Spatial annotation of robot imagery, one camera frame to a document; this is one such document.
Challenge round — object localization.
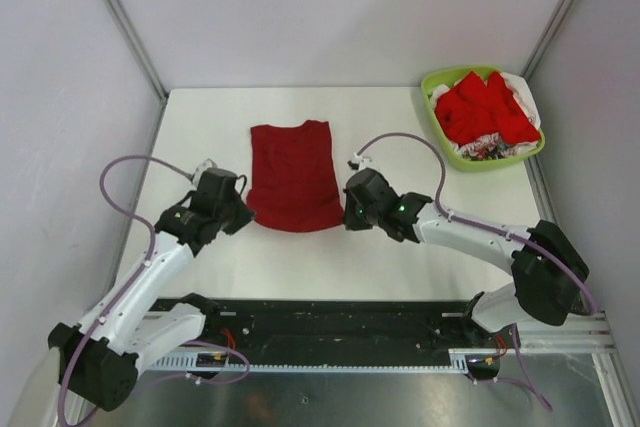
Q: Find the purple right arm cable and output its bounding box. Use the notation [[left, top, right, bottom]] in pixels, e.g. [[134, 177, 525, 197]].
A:
[[357, 132, 603, 413]]

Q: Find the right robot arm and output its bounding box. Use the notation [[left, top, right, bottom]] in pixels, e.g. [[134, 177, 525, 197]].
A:
[[343, 168, 589, 348]]

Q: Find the white floral shirt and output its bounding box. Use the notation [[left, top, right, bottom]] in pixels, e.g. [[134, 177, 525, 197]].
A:
[[430, 70, 542, 162]]

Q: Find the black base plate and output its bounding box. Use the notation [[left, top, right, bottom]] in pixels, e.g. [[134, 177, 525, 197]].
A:
[[183, 294, 511, 363]]

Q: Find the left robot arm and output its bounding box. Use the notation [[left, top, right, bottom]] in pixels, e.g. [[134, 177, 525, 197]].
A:
[[48, 165, 254, 411]]

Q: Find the grey slotted cable duct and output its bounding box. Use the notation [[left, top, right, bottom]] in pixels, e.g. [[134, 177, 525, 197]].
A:
[[147, 350, 498, 374]]

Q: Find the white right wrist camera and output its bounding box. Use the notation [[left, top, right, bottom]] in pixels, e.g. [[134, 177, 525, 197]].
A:
[[347, 153, 375, 172]]

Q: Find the bright red shirt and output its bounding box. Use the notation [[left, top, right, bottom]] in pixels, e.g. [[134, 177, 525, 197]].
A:
[[435, 71, 541, 145]]

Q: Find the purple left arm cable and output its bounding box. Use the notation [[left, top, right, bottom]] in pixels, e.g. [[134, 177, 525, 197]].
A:
[[55, 154, 251, 427]]

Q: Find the green plastic basket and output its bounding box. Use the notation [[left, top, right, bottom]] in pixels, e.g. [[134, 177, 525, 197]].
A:
[[421, 65, 546, 173]]

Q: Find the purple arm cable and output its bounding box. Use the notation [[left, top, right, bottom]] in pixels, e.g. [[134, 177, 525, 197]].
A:
[[357, 132, 603, 413], [55, 154, 251, 427]]

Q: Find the left corner aluminium post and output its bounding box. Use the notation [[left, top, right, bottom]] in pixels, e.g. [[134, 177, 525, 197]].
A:
[[74, 0, 168, 100]]

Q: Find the corner aluminium post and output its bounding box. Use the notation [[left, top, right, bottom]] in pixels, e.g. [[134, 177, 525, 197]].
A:
[[74, 0, 168, 100], [521, 0, 579, 80]]

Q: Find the dark red t-shirt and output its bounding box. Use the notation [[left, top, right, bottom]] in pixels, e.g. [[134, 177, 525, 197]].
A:
[[247, 120, 343, 233]]

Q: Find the right corner aluminium post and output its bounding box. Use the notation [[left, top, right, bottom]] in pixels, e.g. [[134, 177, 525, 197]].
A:
[[521, 0, 579, 80]]

